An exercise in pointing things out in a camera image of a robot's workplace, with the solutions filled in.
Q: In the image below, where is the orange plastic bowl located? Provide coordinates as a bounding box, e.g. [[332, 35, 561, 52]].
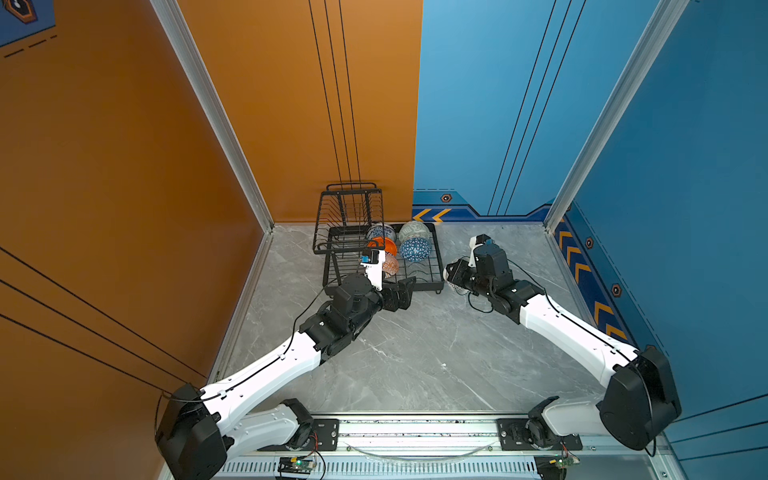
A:
[[367, 237, 398, 255]]

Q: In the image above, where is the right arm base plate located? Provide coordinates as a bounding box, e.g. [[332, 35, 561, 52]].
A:
[[496, 417, 583, 451]]

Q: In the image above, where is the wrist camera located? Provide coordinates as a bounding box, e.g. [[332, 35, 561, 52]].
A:
[[469, 234, 493, 255], [361, 247, 386, 291]]

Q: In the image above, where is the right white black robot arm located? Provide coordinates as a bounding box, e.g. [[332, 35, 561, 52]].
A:
[[443, 235, 682, 451]]

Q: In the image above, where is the red geometric pattern bowl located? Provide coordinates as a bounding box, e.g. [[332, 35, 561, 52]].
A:
[[382, 252, 400, 278]]

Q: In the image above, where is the aluminium front rail frame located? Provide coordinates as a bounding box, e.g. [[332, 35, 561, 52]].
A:
[[211, 413, 686, 479]]

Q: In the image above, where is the blue dotted pattern bowl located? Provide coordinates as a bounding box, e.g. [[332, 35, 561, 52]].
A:
[[399, 236, 432, 263]]

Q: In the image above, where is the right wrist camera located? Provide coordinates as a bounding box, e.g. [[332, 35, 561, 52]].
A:
[[469, 234, 493, 255]]

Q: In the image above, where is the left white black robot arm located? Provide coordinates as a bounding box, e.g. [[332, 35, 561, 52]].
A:
[[154, 274, 416, 479]]

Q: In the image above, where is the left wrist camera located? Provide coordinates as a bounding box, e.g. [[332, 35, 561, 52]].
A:
[[361, 247, 386, 291]]

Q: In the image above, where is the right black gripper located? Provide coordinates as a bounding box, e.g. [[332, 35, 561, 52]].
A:
[[442, 257, 494, 300]]

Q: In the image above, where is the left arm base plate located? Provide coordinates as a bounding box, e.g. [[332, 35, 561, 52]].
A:
[[285, 418, 340, 453]]

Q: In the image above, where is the blue floral white bowl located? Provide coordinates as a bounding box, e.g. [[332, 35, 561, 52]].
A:
[[366, 223, 397, 242]]

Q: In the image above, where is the black wire dish rack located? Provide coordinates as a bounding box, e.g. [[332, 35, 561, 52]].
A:
[[313, 181, 444, 294]]

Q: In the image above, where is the green circuit board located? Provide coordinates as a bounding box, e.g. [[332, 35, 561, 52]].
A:
[[276, 457, 317, 479], [534, 454, 581, 480]]

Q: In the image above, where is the right green circuit board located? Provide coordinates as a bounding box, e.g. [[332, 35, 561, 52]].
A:
[[534, 454, 581, 480]]

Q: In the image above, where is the left green circuit board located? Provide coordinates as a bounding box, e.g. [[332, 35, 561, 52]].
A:
[[276, 457, 317, 479]]

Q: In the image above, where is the green geometric pattern bowl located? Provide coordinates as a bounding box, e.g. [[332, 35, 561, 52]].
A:
[[398, 220, 431, 243]]

